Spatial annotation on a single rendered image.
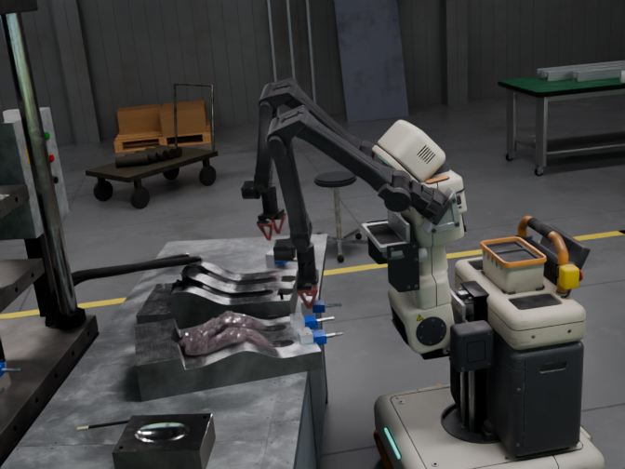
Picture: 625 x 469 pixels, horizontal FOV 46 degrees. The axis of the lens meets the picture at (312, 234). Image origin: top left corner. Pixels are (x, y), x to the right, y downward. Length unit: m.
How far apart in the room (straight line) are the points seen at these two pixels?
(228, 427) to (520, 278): 1.11
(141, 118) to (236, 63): 1.56
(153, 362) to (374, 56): 8.48
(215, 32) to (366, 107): 2.26
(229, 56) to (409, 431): 8.18
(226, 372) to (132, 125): 7.97
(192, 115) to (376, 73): 2.54
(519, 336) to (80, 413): 1.30
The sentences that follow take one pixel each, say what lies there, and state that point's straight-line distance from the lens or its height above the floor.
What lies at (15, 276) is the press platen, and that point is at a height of 1.04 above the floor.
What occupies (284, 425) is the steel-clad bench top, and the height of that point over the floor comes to 0.80.
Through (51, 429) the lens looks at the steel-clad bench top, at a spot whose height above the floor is 0.80.
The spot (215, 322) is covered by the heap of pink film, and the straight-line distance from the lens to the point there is 2.21.
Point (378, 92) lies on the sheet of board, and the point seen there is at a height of 0.34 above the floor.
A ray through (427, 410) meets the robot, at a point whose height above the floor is 0.28.
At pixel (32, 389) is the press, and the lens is 2.32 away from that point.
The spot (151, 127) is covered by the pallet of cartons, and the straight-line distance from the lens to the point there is 9.88.
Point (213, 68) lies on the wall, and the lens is 10.44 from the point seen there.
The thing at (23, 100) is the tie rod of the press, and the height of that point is 1.55.
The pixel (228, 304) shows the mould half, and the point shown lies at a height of 0.88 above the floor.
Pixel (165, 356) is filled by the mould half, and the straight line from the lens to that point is 2.06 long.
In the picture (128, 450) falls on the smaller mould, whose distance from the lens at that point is 1.78.
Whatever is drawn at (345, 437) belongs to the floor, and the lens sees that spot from 3.26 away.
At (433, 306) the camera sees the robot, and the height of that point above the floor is 0.81.
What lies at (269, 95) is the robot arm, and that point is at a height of 1.49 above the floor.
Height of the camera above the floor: 1.83
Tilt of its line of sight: 19 degrees down
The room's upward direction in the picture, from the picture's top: 5 degrees counter-clockwise
